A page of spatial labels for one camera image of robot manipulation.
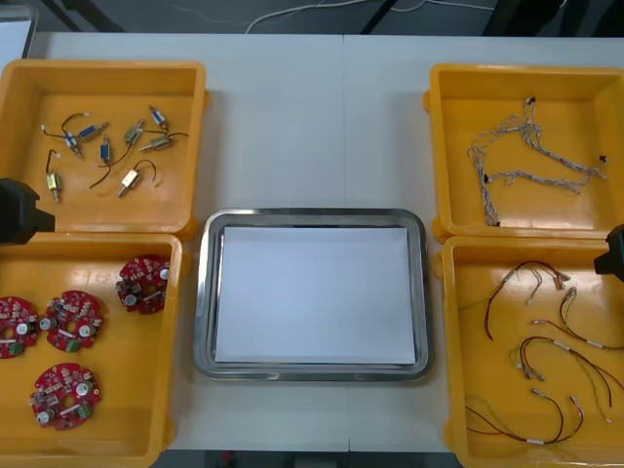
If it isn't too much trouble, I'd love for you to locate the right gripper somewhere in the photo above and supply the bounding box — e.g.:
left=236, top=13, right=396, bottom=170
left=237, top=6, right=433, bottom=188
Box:
left=593, top=227, right=624, bottom=282

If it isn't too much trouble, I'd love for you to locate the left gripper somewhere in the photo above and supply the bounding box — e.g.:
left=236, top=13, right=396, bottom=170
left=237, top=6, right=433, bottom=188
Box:
left=0, top=177, right=57, bottom=246

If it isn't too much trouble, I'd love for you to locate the small yellowish metal solenoid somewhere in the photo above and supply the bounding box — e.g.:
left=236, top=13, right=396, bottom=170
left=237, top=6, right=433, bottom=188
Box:
left=46, top=149, right=63, bottom=204

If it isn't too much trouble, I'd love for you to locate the green-yellow red wire harness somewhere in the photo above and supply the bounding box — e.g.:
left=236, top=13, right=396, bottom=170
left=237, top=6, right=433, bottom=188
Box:
left=529, top=286, right=624, bottom=350
left=508, top=334, right=614, bottom=424
left=463, top=387, right=585, bottom=446

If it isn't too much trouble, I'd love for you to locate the small silver metal solenoid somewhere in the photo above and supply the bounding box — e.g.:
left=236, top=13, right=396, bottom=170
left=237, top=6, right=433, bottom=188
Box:
left=116, top=159, right=162, bottom=199

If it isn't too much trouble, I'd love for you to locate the round red circuit board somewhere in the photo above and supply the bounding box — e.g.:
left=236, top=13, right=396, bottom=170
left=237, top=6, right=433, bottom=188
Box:
left=115, top=253, right=173, bottom=316
left=27, top=363, right=104, bottom=433
left=39, top=290, right=107, bottom=353
left=0, top=295, right=40, bottom=361

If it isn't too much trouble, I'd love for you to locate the steel tray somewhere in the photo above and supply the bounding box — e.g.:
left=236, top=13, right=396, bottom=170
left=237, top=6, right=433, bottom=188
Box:
left=192, top=208, right=433, bottom=384

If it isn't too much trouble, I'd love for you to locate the yellow-orange plastic bin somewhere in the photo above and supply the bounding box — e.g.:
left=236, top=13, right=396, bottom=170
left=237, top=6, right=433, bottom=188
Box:
left=0, top=232, right=192, bottom=468
left=432, top=236, right=624, bottom=468
left=421, top=62, right=624, bottom=245
left=0, top=58, right=214, bottom=243

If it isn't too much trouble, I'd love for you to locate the group of small solenoids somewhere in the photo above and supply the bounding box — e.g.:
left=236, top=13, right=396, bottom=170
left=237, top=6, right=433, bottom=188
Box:
left=41, top=104, right=190, bottom=190

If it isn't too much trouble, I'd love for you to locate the white panel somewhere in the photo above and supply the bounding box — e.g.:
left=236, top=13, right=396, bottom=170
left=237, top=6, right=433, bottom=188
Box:
left=0, top=4, right=39, bottom=74

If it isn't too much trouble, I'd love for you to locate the white paper sheet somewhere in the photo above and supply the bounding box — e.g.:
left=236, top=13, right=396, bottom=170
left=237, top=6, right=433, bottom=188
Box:
left=214, top=224, right=416, bottom=366

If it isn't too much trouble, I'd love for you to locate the red-black wire harness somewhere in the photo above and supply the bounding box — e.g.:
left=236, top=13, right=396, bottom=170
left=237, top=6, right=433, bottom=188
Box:
left=457, top=260, right=570, bottom=342

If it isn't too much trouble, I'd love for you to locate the black frame leg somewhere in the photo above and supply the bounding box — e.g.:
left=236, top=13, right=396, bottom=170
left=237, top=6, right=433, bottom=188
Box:
left=360, top=0, right=399, bottom=34
left=52, top=0, right=127, bottom=33

